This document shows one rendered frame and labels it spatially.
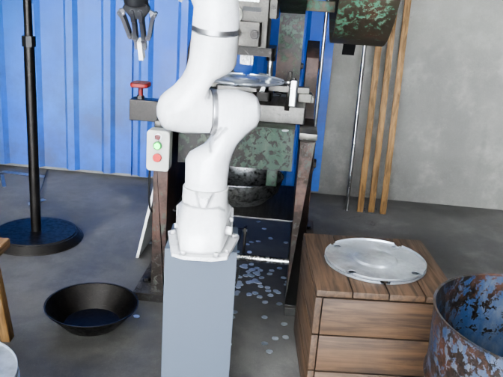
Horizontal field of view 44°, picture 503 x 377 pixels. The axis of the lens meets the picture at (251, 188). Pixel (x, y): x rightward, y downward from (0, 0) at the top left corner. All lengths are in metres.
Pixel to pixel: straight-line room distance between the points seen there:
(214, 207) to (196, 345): 0.38
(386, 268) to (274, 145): 0.59
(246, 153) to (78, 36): 1.74
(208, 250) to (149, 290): 0.80
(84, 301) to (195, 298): 0.70
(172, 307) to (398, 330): 0.59
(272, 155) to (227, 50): 0.72
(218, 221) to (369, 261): 0.50
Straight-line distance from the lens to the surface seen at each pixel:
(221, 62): 1.44
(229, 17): 1.42
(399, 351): 1.74
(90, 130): 3.66
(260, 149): 2.08
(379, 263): 1.78
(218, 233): 1.49
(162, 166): 2.03
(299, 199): 2.06
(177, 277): 1.57
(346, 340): 1.70
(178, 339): 1.66
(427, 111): 3.52
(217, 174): 1.51
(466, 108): 3.56
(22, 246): 2.66
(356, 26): 2.04
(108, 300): 2.21
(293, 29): 2.43
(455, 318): 1.54
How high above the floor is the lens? 1.06
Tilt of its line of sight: 17 degrees down
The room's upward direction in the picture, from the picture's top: 4 degrees clockwise
